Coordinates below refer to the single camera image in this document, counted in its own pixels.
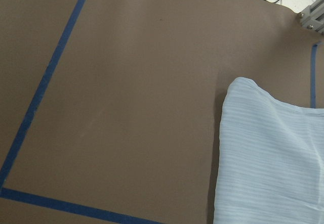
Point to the light blue button-up shirt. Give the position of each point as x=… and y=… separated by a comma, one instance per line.
x=271, y=159

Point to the grey aluminium frame post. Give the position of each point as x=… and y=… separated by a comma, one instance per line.
x=312, y=17

